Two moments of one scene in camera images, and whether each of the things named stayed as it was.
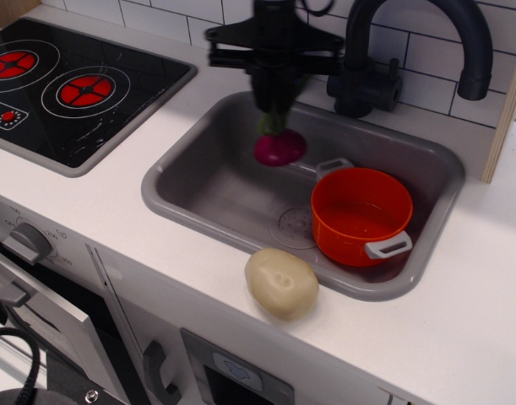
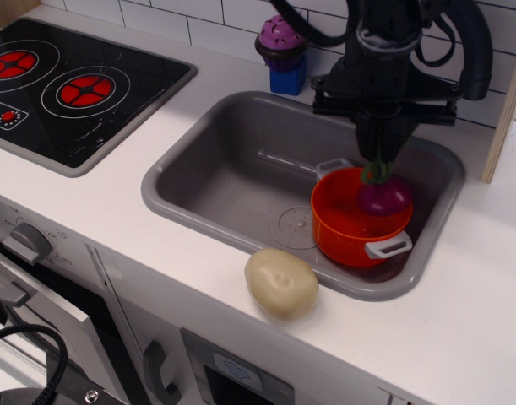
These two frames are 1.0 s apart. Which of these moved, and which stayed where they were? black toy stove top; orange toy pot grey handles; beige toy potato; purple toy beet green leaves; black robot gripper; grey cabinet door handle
Moved: black robot gripper; purple toy beet green leaves
Stayed: grey cabinet door handle; orange toy pot grey handles; beige toy potato; black toy stove top
